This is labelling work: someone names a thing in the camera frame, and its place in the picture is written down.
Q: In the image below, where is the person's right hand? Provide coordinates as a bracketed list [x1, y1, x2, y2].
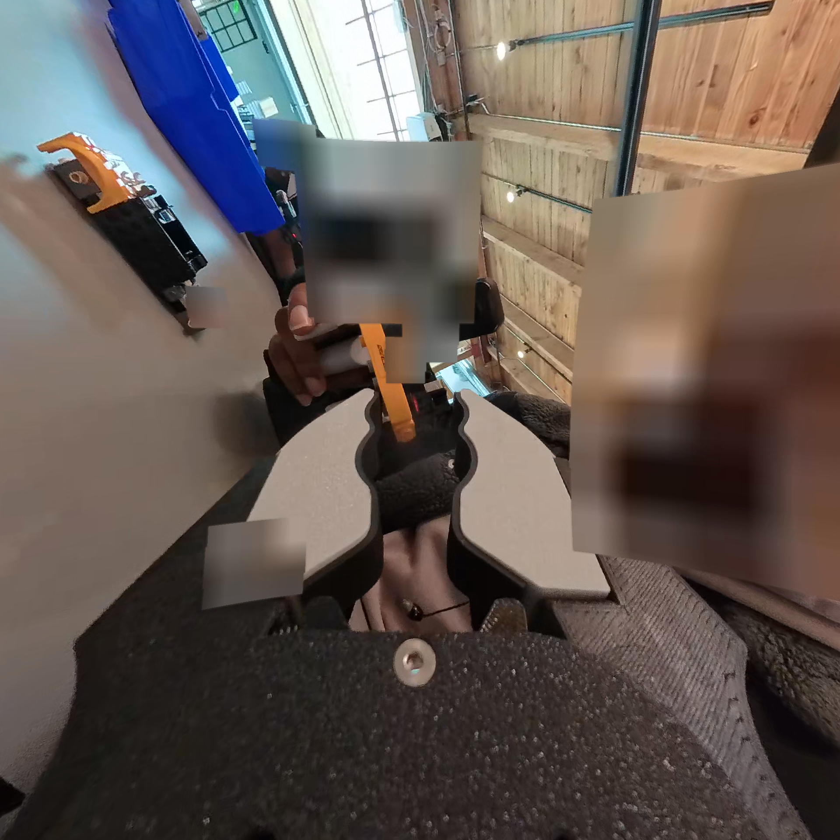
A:
[268, 304, 329, 406]

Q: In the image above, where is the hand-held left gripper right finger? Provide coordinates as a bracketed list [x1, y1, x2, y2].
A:
[447, 389, 611, 611]

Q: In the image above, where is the black lego car chassis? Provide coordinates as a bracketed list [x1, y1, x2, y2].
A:
[36, 131, 210, 329]

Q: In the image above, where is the window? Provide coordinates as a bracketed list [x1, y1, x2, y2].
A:
[269, 0, 421, 142]

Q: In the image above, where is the blue plastic bin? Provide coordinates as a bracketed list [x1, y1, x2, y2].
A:
[108, 0, 286, 234]

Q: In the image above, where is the orange black lego car section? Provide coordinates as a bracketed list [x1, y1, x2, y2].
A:
[357, 320, 454, 442]

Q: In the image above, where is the thin black necklace cord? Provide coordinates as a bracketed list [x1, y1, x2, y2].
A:
[400, 596, 472, 621]

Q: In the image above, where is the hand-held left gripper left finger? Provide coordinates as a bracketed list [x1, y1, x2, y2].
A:
[248, 389, 385, 601]

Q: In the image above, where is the black steel beam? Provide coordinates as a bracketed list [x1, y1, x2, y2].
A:
[617, 0, 660, 194]

